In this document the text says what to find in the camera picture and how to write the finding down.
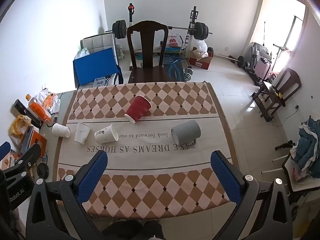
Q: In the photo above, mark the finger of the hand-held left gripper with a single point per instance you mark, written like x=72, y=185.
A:
x=27, y=156
x=5, y=151

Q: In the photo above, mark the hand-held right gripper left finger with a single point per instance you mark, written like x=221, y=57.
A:
x=93, y=175

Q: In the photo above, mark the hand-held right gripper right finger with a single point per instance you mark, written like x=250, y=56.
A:
x=225, y=175

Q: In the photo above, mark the plain white paper cup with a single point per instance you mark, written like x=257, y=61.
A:
x=61, y=130

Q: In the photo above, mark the white paper cup black print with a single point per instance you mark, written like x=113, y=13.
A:
x=105, y=133

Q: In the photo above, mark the white paper cup small print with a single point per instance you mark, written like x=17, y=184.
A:
x=82, y=132

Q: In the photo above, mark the red paper cup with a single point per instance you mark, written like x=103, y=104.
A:
x=137, y=108

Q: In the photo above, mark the orange snack packet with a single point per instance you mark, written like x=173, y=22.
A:
x=8, y=161

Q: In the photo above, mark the orange box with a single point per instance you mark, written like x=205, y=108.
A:
x=40, y=140

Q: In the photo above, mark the black round lid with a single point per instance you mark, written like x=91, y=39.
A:
x=42, y=170

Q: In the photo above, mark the yellow plastic bag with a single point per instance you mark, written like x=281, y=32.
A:
x=18, y=127

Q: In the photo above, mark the long black box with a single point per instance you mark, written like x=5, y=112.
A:
x=25, y=111

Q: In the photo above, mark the orange drink bottle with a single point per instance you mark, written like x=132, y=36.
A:
x=37, y=108

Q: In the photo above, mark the crumpled white plastic bag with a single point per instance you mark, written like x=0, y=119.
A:
x=51, y=103

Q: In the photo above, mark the grey ribbed mug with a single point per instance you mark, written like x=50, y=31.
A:
x=186, y=131

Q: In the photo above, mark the checkered printed tablecloth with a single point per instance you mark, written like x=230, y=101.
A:
x=150, y=155

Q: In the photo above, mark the pile of clothes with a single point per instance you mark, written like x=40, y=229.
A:
x=308, y=145

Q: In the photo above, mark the clear plastic box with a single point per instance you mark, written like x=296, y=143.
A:
x=100, y=82

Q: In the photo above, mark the chrome dumbbell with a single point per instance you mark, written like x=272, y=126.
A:
x=188, y=73

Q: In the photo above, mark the blue board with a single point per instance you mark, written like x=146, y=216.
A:
x=96, y=66

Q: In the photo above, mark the dark wooden chair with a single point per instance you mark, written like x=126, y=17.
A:
x=287, y=82
x=147, y=73

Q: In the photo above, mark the pink appliance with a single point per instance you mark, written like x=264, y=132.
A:
x=262, y=67

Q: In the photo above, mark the small barbell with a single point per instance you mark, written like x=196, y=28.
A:
x=239, y=61

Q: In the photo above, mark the dark blue exercise mat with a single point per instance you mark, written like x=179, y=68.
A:
x=175, y=70

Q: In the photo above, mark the red cardboard box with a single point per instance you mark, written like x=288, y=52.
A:
x=200, y=61

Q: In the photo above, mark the white padded chair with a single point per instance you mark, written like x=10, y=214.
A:
x=96, y=42

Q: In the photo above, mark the red and white plastic bag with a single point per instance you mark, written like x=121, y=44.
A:
x=173, y=42

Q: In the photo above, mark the white barbell rack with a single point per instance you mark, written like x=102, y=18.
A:
x=192, y=30

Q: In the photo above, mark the barbell with black plates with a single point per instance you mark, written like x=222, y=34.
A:
x=120, y=28

